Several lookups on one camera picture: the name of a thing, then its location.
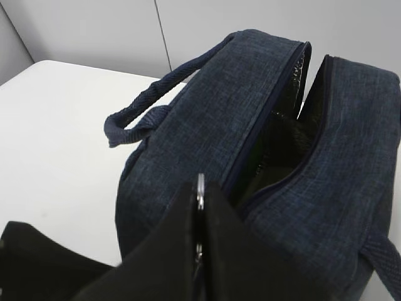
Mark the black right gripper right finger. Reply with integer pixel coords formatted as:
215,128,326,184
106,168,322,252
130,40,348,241
197,181,330,300

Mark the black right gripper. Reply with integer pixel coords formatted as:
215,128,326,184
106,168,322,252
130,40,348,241
1,221,112,300

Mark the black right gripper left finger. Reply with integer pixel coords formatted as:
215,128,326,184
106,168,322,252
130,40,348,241
74,182,200,300

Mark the dark navy lunch bag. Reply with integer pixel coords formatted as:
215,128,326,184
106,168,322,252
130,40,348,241
104,29,400,300

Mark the green cucumber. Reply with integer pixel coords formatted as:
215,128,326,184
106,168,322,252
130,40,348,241
247,134,270,172

